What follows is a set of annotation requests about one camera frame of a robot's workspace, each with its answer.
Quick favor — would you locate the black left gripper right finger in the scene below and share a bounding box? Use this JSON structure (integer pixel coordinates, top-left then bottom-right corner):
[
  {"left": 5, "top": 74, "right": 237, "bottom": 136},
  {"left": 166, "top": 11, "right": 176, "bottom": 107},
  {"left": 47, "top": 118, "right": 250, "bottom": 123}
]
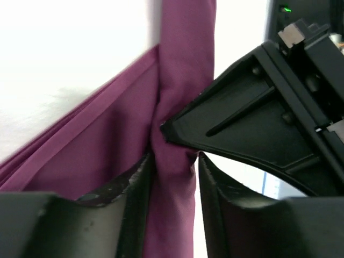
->
[{"left": 198, "top": 153, "right": 343, "bottom": 258}]

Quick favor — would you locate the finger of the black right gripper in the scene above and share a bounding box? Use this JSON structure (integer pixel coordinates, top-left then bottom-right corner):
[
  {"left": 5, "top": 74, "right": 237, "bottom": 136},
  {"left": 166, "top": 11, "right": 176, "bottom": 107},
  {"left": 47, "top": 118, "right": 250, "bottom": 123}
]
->
[{"left": 161, "top": 45, "right": 336, "bottom": 196}]

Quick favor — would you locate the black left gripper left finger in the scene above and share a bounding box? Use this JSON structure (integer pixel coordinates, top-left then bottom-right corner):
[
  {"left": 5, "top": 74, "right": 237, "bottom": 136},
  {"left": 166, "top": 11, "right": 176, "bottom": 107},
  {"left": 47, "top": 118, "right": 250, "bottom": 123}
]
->
[{"left": 1, "top": 153, "right": 155, "bottom": 258}]

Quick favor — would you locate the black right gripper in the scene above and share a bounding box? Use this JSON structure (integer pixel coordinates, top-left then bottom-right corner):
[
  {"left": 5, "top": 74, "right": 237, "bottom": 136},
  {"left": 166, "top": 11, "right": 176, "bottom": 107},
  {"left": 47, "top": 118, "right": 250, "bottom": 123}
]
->
[{"left": 262, "top": 1, "right": 343, "bottom": 196}]

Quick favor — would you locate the purple cloth napkin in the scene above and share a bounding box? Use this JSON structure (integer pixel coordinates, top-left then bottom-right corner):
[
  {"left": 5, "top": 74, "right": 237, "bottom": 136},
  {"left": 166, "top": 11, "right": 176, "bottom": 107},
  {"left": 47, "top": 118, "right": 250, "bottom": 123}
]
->
[{"left": 1, "top": 1, "right": 217, "bottom": 257}]

